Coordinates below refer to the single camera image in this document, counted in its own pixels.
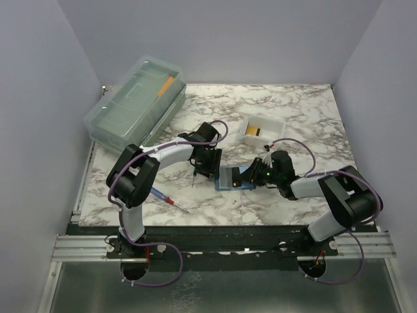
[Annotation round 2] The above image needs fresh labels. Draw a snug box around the aluminium frame rail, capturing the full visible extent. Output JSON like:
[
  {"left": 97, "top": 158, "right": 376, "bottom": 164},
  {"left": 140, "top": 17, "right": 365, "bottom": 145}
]
[{"left": 52, "top": 228, "right": 396, "bottom": 262}]

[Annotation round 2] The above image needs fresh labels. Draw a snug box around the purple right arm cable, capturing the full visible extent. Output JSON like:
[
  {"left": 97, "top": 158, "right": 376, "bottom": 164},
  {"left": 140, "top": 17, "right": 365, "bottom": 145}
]
[{"left": 266, "top": 137, "right": 385, "bottom": 229}]

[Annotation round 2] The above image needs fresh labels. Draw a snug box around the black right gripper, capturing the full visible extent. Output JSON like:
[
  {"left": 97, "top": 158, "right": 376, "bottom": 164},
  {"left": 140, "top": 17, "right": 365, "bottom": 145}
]
[{"left": 237, "top": 157, "right": 282, "bottom": 186}]

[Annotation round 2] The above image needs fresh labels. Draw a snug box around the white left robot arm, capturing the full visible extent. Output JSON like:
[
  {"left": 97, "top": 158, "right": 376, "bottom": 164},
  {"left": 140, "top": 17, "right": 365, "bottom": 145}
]
[{"left": 106, "top": 121, "right": 228, "bottom": 258}]

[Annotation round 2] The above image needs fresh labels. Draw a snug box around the blue red screwdriver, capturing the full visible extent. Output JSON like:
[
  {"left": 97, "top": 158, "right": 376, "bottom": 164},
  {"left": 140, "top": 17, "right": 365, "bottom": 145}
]
[{"left": 151, "top": 187, "right": 188, "bottom": 213}]

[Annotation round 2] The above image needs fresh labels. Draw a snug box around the white plastic card tray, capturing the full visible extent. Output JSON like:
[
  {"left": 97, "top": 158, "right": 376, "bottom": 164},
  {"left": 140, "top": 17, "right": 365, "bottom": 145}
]
[{"left": 237, "top": 115, "right": 286, "bottom": 148}]

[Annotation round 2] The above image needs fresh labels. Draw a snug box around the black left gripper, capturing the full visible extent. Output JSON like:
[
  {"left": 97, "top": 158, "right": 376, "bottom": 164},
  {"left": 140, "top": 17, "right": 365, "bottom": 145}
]
[{"left": 195, "top": 147, "right": 222, "bottom": 179}]

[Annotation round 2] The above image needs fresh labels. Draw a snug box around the blue leather card holder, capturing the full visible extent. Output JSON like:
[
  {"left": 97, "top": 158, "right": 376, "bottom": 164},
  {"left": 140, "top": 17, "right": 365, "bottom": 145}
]
[{"left": 214, "top": 166, "right": 256, "bottom": 191}]

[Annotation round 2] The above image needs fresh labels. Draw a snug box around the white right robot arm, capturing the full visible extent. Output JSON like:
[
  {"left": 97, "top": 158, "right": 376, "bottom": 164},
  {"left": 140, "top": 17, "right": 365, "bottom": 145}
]
[{"left": 240, "top": 151, "right": 383, "bottom": 256}]

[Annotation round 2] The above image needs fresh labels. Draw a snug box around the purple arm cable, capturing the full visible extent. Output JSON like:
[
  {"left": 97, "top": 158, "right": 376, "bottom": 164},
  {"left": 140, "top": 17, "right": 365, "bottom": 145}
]
[
  {"left": 266, "top": 137, "right": 385, "bottom": 229},
  {"left": 108, "top": 119, "right": 229, "bottom": 245}
]

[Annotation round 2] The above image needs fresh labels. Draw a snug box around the clear plastic storage box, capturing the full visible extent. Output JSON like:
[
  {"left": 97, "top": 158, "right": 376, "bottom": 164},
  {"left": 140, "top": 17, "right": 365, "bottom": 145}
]
[{"left": 84, "top": 56, "right": 186, "bottom": 155}]

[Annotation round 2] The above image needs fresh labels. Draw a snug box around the green black screwdriver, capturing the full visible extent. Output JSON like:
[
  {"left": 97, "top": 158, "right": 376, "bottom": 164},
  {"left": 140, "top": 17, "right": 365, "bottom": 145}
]
[{"left": 191, "top": 168, "right": 197, "bottom": 188}]

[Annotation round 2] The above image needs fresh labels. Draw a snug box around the orange pen in box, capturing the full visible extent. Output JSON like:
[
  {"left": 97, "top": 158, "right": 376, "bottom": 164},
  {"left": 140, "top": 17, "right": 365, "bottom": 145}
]
[{"left": 157, "top": 76, "right": 175, "bottom": 98}]

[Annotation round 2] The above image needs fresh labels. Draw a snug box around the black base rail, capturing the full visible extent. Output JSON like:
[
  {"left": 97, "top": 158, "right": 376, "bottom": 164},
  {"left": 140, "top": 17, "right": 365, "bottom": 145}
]
[{"left": 60, "top": 224, "right": 380, "bottom": 272}]

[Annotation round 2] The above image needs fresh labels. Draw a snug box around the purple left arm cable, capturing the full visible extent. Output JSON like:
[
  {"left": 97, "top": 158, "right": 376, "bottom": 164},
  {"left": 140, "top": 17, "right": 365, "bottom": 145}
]
[{"left": 108, "top": 119, "right": 229, "bottom": 245}]

